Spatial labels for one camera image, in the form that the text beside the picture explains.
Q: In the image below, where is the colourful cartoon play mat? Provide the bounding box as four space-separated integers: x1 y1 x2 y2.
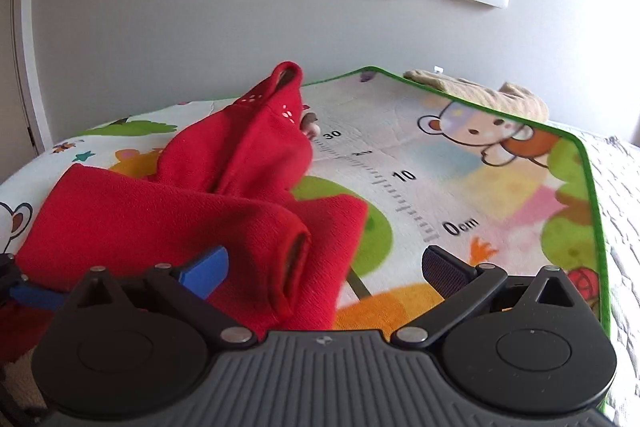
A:
0 65 613 412

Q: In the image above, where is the white quilted mattress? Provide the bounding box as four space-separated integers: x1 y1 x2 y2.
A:
553 122 640 426

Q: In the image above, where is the white door frame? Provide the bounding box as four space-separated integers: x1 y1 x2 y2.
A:
12 0 53 154

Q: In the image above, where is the red fleece garment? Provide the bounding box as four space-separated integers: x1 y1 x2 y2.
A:
1 62 368 334

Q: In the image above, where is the beige folded cloth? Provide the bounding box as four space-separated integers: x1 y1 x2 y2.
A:
404 69 550 122

